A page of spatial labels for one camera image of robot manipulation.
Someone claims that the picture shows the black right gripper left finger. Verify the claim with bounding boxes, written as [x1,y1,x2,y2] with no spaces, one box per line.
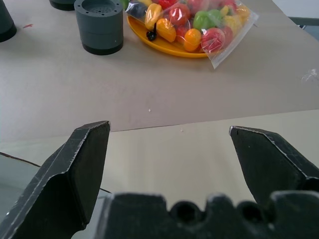
[0,121,111,239]

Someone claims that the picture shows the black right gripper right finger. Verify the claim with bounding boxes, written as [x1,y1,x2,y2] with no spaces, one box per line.
[229,125,319,204]

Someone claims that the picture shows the clear plastic scrap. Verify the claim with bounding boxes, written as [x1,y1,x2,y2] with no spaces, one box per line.
[301,69,319,85]

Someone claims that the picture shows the clear plastic bag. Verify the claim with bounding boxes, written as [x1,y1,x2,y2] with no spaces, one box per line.
[124,0,260,70]

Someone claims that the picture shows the red toy apple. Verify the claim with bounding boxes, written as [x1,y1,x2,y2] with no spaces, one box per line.
[201,27,226,53]

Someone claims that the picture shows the yellow toy lemon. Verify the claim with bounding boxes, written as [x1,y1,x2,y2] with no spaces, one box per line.
[224,14,246,36]

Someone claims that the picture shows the orange toy orange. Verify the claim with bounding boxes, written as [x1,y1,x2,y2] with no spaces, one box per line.
[183,28,202,52]

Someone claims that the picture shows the green toy apple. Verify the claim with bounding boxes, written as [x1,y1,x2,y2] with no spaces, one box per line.
[193,9,223,30]

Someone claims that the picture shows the yellow round plate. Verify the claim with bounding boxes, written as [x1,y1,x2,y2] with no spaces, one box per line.
[127,15,209,59]

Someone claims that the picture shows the grey cylindrical perforated holder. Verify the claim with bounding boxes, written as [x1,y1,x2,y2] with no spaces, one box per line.
[74,0,124,55]

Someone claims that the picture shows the orange-yellow toy fruit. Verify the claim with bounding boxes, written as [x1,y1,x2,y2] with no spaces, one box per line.
[156,18,176,43]

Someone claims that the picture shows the red toy tomato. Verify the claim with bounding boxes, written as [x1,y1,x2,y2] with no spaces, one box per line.
[168,4,191,26]

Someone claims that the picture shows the small black clip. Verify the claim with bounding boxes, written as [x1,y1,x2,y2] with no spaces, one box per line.
[146,23,158,41]

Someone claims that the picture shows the dark grey cylindrical container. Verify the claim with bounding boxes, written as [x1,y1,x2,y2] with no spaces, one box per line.
[49,0,77,11]
[0,0,17,43]

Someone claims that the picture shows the yellow toy pepper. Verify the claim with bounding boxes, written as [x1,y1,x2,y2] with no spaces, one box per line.
[145,3,163,29]

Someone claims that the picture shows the dark purple toy grapes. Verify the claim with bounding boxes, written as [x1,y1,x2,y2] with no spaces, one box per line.
[128,0,148,18]

